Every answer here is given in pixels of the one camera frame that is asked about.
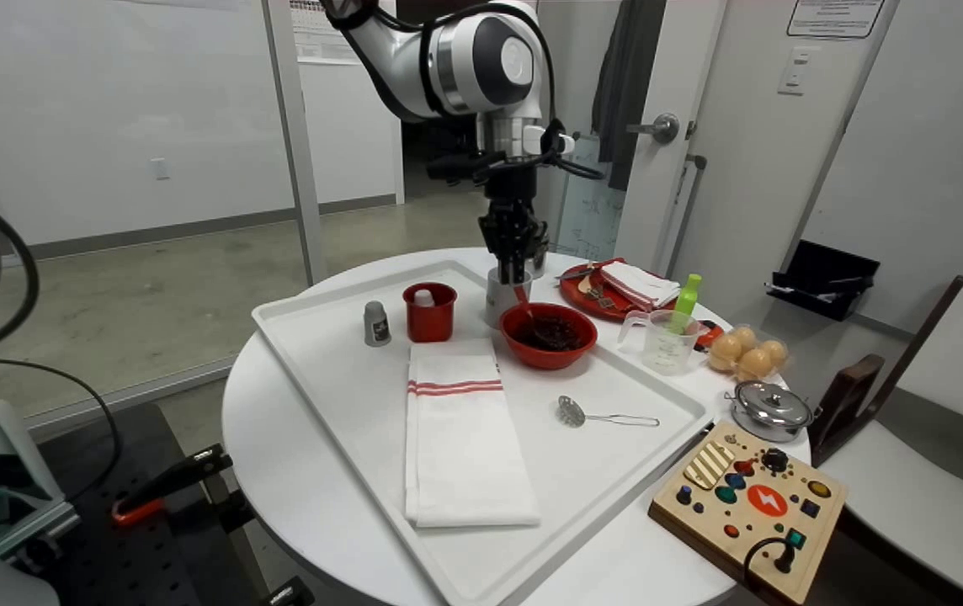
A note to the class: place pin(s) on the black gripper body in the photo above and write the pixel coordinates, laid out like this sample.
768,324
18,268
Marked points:
513,207

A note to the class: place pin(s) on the white chair with wooden frame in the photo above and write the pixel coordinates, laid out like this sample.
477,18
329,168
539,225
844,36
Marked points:
941,450

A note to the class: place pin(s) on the red plate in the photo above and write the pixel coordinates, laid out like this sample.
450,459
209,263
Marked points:
599,298

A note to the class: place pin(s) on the wooden busy board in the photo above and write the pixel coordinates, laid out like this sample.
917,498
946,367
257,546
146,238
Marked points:
751,507

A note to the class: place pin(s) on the small leaning whiteboard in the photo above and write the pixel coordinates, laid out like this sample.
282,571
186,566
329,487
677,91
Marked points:
593,221

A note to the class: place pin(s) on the white door with glass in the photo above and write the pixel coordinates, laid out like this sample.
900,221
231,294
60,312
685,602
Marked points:
698,67

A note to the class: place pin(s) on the white napkin with red edge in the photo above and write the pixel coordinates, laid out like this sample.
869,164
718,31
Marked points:
640,285

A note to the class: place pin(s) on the white mug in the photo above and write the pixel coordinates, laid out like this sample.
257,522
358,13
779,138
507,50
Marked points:
495,303

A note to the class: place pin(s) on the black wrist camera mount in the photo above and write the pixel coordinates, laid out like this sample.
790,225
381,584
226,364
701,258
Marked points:
574,168

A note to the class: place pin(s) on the dark hanging jacket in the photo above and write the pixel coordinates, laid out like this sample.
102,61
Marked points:
626,77

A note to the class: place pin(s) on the white towel with red stripes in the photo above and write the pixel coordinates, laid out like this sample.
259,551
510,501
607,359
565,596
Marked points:
467,450

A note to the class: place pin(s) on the wall sign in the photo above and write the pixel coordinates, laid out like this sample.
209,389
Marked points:
835,18

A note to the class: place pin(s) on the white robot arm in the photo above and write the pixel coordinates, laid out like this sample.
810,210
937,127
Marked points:
468,61

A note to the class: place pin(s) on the green plastic bottle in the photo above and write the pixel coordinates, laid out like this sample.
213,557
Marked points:
685,300

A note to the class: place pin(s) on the metal spoon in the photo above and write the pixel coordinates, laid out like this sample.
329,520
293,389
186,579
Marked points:
571,410

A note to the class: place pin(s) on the white light switch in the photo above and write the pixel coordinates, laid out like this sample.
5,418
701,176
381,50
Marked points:
794,72

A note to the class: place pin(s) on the red mug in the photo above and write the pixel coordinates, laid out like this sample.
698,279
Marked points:
430,324

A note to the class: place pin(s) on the black floor tray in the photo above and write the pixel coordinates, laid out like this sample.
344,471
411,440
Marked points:
823,272

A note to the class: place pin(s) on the large white tray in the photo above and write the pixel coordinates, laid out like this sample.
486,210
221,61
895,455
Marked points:
367,426

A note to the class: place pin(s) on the clear measuring cup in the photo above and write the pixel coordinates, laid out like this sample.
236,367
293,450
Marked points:
661,349

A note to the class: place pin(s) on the red spoon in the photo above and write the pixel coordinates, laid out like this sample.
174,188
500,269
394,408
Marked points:
527,303

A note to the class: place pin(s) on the red bowl of coffee beans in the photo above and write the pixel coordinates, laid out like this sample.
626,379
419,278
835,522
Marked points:
549,336

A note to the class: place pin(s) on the small red object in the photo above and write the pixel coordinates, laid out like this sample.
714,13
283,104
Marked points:
708,335

